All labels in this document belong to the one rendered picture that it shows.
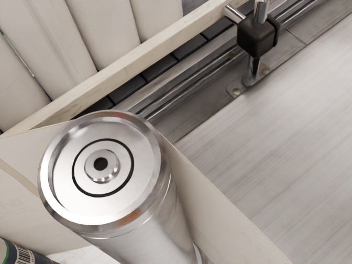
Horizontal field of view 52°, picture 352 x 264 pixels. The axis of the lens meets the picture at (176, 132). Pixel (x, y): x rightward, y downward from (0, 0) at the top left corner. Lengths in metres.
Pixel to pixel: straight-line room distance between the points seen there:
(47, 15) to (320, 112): 0.23
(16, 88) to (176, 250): 0.20
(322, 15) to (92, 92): 0.29
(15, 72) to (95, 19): 0.07
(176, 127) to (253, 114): 0.09
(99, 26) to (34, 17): 0.06
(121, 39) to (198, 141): 0.11
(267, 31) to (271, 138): 0.09
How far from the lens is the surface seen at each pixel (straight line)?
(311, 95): 0.35
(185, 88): 0.39
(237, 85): 0.40
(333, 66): 0.37
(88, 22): 0.31
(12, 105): 0.32
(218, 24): 0.39
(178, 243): 0.16
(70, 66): 0.31
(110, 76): 0.32
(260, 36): 0.33
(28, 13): 0.27
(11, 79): 0.30
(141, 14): 0.34
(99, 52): 0.34
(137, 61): 0.33
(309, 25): 0.47
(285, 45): 0.44
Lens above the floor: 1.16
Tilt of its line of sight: 61 degrees down
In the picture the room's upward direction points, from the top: 12 degrees counter-clockwise
